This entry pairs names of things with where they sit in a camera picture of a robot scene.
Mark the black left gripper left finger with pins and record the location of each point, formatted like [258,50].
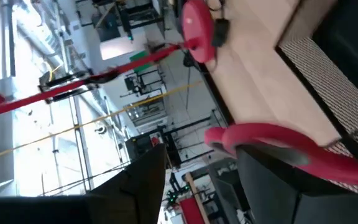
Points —
[141,193]

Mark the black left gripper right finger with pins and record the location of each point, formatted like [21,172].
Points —
[266,199]

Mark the black mesh desk organizer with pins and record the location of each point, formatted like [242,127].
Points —
[337,90]

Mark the red desk lamp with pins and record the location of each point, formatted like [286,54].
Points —
[197,31]

